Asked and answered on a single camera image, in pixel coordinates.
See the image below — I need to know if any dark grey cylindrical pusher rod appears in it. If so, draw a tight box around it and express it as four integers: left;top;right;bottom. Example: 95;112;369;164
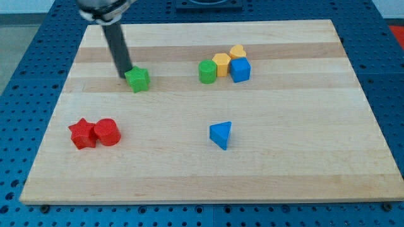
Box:
102;21;133;79

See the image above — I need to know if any green star block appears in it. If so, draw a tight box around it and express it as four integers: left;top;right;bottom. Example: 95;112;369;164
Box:
124;66;150;93

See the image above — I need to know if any red star block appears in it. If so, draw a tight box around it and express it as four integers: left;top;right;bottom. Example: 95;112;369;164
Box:
68;118;97;149

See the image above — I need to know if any red cylinder block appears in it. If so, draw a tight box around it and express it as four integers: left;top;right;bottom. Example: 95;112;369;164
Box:
94;119;121;146

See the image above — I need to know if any green cylinder block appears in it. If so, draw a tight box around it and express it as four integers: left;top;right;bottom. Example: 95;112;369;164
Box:
198;59;217;84

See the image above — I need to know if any yellow hexagon block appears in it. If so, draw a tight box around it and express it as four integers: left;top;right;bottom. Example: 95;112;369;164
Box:
212;53;231;77

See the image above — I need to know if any yellow heart block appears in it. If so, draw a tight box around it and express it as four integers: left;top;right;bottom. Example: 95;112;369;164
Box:
229;44;247;59

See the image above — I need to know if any blue cube block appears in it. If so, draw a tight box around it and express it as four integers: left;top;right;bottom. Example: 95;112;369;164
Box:
230;57;251;83

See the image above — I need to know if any blue triangle block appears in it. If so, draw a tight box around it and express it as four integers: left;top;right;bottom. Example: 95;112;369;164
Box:
209;121;232;150

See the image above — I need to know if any light wooden board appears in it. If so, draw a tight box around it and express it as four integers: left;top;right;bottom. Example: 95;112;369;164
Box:
20;20;403;205

